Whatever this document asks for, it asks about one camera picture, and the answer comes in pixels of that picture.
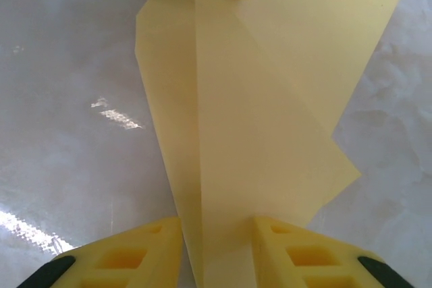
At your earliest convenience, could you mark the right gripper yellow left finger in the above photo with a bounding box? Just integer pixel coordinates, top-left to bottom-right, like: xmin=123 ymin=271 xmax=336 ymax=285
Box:
xmin=18 ymin=216 xmax=186 ymax=288

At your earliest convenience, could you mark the yellow cloth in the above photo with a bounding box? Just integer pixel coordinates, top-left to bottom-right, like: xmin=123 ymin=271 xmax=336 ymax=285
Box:
xmin=134 ymin=0 xmax=412 ymax=288

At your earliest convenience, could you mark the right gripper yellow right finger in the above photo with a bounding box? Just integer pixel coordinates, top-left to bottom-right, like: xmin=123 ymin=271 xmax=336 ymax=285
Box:
xmin=248 ymin=216 xmax=414 ymax=288

